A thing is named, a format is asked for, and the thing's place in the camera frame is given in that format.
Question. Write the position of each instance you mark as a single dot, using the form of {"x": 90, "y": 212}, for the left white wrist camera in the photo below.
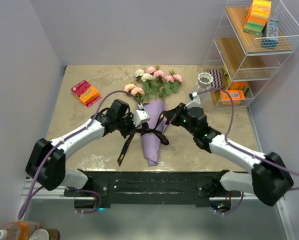
{"x": 140, "y": 117}

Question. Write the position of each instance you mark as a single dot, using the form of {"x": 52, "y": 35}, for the metal tin can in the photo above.
{"x": 45, "y": 234}

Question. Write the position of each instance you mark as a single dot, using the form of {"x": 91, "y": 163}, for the white ribbed vase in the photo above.
{"x": 204, "y": 82}

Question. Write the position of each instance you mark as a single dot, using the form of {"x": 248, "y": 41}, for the purple wrapping paper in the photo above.
{"x": 151, "y": 144}

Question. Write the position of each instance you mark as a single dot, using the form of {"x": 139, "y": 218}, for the aluminium rail frame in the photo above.
{"x": 245, "y": 219}

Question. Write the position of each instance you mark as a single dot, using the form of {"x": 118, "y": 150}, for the pink white flower bunch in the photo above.
{"x": 152, "y": 84}

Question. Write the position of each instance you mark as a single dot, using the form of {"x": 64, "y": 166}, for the orange box on shelf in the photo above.
{"x": 237, "y": 97}

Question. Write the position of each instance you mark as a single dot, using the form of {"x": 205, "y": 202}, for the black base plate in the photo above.
{"x": 152, "y": 188}

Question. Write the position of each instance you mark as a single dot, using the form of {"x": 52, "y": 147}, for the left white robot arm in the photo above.
{"x": 47, "y": 161}

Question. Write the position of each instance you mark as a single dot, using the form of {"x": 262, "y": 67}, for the colourful sponge pack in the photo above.
{"x": 257, "y": 16}

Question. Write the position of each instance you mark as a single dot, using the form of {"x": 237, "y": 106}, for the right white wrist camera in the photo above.
{"x": 195, "y": 100}

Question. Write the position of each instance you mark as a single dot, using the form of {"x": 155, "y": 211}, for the pink orange snack box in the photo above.
{"x": 86, "y": 93}

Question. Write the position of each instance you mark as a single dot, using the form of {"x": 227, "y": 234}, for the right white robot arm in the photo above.
{"x": 266, "y": 176}

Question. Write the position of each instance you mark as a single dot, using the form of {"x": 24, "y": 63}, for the black gold-lettered ribbon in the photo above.
{"x": 144, "y": 130}

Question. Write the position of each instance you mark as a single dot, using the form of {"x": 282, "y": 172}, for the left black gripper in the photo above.
{"x": 130, "y": 116}

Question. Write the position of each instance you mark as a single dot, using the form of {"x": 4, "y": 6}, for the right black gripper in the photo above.
{"x": 174, "y": 114}

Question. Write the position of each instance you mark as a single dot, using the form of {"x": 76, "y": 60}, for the orange juice bottle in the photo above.
{"x": 19, "y": 230}

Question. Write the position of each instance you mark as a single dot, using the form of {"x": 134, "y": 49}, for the orange green sponge pack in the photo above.
{"x": 239, "y": 85}

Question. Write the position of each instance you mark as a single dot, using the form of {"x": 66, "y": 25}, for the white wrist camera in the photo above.
{"x": 140, "y": 117}
{"x": 195, "y": 100}

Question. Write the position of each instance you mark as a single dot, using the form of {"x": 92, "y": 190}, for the white wire shelf rack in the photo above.
{"x": 239, "y": 54}

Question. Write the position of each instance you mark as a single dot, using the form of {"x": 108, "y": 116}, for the blue white tall box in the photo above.
{"x": 270, "y": 34}

